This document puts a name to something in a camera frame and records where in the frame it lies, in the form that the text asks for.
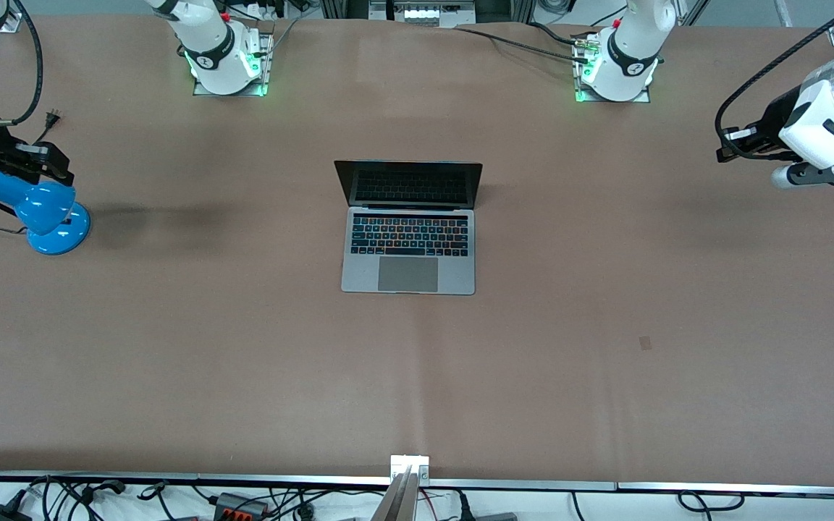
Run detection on grey laptop with black keyboard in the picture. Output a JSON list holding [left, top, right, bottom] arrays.
[[334, 160, 484, 296]]

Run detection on blue desk lamp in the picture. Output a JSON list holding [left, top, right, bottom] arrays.
[[0, 170, 92, 255]]

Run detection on brown table cover sheet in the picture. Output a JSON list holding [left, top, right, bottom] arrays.
[[0, 16, 834, 480]]

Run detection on white power strip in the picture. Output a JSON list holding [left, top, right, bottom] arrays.
[[370, 0, 476, 28]]

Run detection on grey red connector box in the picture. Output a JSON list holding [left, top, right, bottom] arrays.
[[214, 492, 270, 519]]

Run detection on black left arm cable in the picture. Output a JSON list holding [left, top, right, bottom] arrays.
[[714, 0, 834, 161]]

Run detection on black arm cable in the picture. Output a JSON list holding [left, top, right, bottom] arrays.
[[714, 0, 834, 161], [0, 0, 45, 130]]

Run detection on black lamp power cable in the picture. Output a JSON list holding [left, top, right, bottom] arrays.
[[0, 109, 63, 236]]

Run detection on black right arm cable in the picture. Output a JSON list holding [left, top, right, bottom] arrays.
[[0, 0, 45, 130]]

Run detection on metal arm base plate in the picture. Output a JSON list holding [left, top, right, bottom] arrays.
[[574, 33, 652, 103], [193, 33, 274, 97]]

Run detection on black cable on table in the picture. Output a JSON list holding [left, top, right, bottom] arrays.
[[453, 25, 595, 64]]

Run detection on black tangled cable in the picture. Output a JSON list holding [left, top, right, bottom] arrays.
[[30, 474, 128, 521]]

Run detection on black looped cable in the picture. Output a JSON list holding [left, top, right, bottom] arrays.
[[678, 491, 745, 513]]

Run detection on metal table edge rail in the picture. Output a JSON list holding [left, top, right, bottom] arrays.
[[0, 472, 834, 499]]

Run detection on aluminium camera mount pole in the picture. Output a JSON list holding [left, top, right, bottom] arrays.
[[370, 454, 432, 521]]

